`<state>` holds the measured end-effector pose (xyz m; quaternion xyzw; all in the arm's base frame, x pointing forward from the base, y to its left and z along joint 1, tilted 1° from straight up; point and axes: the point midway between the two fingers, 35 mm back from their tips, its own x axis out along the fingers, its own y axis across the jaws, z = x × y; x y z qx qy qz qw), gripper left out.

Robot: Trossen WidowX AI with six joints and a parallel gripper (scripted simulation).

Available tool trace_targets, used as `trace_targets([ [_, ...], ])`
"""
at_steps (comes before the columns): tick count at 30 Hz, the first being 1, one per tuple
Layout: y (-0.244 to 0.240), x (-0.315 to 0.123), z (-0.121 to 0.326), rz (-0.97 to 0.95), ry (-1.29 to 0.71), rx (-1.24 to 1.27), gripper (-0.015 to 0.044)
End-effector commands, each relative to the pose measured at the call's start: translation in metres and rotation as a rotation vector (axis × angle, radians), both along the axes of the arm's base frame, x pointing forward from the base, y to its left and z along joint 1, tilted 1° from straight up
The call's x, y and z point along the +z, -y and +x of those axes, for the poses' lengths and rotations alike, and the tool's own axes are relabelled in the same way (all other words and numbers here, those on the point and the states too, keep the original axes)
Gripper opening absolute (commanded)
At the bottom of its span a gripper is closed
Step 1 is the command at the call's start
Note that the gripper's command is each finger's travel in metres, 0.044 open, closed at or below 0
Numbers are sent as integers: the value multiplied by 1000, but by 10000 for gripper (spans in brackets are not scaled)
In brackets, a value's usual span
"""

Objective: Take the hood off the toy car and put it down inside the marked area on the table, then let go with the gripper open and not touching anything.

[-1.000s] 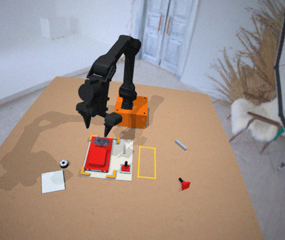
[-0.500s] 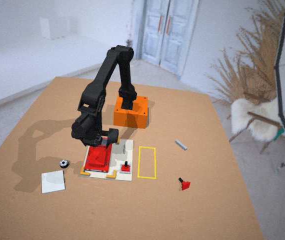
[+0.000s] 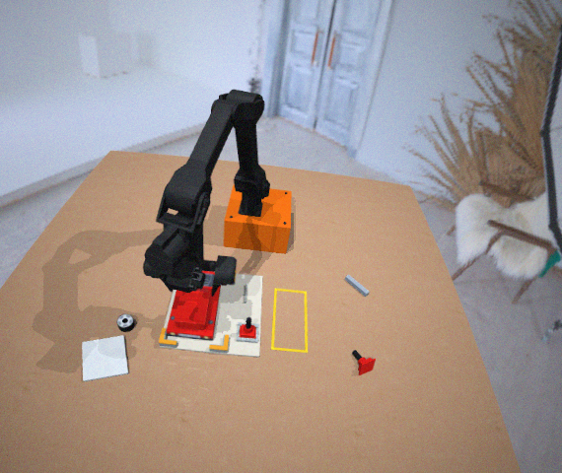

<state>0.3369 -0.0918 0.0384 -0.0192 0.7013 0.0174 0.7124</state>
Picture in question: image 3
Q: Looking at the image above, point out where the white flat rectangular panel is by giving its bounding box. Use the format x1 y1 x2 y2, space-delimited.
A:
82 335 128 381

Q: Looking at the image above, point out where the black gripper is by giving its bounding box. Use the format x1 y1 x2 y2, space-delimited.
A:
143 241 237 297

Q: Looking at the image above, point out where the grey flat bar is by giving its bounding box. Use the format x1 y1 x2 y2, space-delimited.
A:
345 274 369 296

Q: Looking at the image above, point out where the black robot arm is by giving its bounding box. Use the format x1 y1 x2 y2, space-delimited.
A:
145 90 270 293

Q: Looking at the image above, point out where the black toy car tyre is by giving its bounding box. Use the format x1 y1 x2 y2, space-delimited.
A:
116 314 135 332

